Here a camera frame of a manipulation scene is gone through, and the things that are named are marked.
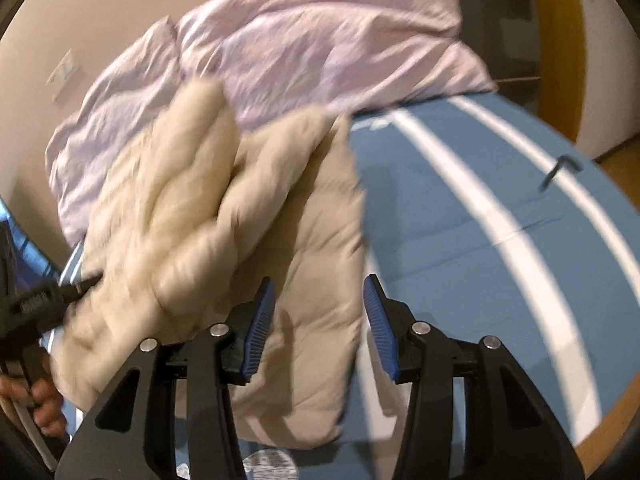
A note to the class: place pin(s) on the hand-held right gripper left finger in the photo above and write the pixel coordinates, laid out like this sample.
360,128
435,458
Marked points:
257,330

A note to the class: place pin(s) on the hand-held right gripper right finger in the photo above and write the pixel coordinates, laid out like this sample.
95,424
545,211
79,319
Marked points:
380,330

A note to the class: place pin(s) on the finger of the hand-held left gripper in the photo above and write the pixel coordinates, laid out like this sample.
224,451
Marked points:
80,288

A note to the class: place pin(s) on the beige puffer jacket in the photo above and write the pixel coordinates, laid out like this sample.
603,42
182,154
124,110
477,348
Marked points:
200,210

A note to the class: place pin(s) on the person's left hand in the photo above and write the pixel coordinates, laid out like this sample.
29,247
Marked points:
47,405

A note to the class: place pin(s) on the blue cloth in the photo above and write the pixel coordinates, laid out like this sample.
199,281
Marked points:
30,240

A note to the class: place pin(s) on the blue white striped bed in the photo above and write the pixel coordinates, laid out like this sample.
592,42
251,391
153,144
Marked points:
450,235

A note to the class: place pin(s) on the grey speckled cloth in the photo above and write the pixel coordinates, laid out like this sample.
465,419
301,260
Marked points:
270,465

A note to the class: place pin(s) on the black hex key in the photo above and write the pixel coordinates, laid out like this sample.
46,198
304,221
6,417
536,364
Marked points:
557,170

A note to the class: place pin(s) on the pink crumpled duvet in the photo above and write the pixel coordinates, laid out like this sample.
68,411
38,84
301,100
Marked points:
300,50

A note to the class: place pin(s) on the dark panelled door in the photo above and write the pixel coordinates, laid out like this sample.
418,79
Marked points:
505,15

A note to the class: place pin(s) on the white wall switch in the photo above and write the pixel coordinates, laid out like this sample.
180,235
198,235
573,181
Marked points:
62,70

